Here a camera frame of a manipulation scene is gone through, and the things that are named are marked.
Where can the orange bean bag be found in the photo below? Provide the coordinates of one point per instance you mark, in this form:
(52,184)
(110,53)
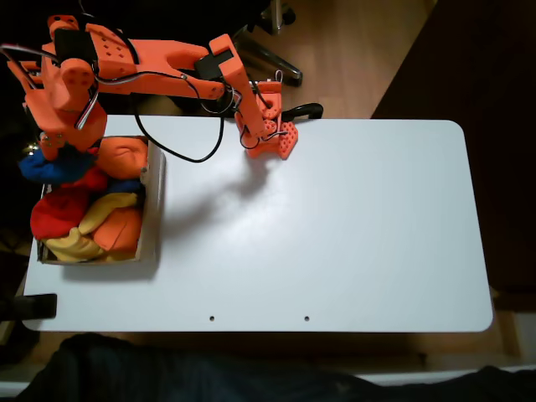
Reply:
(123,159)
(119,230)

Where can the black rectangular block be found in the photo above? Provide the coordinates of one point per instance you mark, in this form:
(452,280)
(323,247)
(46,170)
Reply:
(37,305)

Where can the orange gripper camera mount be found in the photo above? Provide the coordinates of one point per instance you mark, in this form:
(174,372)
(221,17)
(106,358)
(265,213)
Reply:
(31,65)

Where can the black table clamp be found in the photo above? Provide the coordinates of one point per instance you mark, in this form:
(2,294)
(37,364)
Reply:
(307,109)

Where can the metal chair base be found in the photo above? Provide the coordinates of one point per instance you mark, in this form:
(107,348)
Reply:
(272,58)

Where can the person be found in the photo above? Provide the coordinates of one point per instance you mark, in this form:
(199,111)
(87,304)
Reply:
(167,372)

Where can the small blue bean bag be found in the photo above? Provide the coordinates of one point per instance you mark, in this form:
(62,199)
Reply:
(125,186)

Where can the cardboard box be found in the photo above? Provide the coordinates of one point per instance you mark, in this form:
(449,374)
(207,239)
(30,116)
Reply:
(153,209)

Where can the large blue bean bag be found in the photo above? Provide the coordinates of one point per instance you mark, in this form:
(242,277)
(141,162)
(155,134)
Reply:
(46,169)

